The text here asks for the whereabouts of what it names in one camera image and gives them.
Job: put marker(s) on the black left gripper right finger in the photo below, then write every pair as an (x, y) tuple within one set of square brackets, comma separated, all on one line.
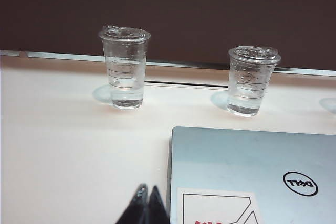
[(157, 208)]

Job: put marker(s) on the silver Dell laptop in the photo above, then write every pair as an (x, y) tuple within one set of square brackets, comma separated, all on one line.
[(236, 161)]

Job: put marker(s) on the wide brown desk divider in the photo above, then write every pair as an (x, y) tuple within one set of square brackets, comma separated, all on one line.
[(168, 11)]

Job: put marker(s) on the clear cup with logo print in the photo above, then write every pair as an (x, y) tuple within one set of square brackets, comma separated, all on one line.
[(123, 77)]

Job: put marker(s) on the plain clear plastic cup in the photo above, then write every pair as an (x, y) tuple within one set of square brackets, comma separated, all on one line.
[(249, 90)]

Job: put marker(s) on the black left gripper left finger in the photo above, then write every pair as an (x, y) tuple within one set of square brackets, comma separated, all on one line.
[(135, 205)]

